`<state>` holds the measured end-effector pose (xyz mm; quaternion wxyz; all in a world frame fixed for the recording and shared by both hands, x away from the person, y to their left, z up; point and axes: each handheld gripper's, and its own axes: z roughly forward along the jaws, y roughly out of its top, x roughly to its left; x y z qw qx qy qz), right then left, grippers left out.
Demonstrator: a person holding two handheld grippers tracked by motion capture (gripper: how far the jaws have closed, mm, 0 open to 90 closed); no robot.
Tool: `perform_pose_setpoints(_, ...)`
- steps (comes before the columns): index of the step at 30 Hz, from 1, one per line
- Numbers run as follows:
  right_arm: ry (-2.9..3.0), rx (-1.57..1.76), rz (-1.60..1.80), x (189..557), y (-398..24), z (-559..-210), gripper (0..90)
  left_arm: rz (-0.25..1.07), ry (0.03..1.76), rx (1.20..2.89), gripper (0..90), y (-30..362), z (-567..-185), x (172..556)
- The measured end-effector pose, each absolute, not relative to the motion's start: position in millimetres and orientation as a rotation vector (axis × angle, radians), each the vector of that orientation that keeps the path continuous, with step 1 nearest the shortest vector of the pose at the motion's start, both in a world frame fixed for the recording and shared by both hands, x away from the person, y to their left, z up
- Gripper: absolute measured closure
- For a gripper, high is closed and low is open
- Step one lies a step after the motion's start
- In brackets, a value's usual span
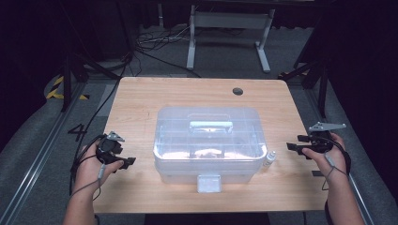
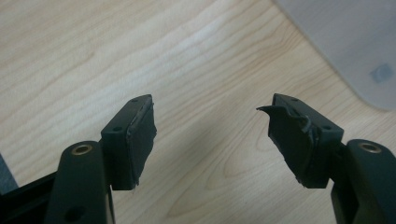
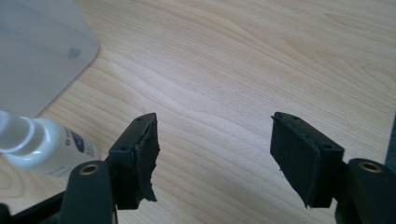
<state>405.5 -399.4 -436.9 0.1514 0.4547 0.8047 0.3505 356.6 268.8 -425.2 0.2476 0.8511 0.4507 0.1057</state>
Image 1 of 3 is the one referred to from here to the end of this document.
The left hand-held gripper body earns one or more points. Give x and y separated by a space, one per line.
108 146

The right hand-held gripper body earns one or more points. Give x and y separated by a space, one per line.
320 142

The small white bottle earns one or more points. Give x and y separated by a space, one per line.
269 159

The clear plastic storage box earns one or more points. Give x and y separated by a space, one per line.
209 146

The person's right hand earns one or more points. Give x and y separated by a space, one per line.
336 162

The person's left hand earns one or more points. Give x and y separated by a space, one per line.
89 172

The black tape strip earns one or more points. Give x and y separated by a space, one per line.
316 173

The yellow black floor tape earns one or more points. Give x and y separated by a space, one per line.
58 82

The aluminium floor rail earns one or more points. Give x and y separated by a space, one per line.
37 159
359 200

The white metal table frame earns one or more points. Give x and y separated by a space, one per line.
230 20

